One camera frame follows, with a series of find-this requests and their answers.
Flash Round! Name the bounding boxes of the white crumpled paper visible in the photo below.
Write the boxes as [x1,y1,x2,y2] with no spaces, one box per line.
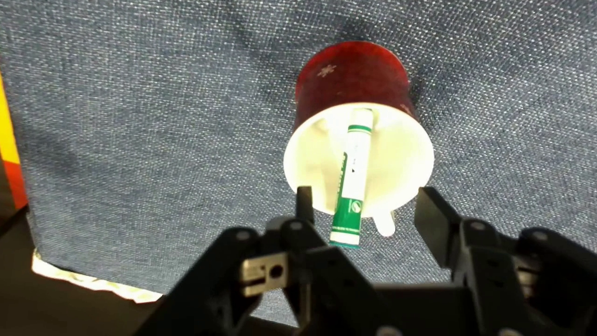
[30,246,166,306]

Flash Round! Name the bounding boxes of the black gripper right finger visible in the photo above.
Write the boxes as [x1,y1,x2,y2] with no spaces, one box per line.
[412,185,597,336]

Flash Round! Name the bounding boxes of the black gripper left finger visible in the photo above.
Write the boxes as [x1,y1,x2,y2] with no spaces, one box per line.
[132,185,399,336]

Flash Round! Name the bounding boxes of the green and white marker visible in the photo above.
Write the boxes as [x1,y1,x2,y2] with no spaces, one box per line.
[326,123,375,252]

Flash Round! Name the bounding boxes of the red mug white inside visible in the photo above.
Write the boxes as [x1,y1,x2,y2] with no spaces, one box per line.
[282,39,437,239]

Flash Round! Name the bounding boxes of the blue denim cloth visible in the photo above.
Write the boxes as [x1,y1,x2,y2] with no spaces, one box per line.
[0,0,597,330]

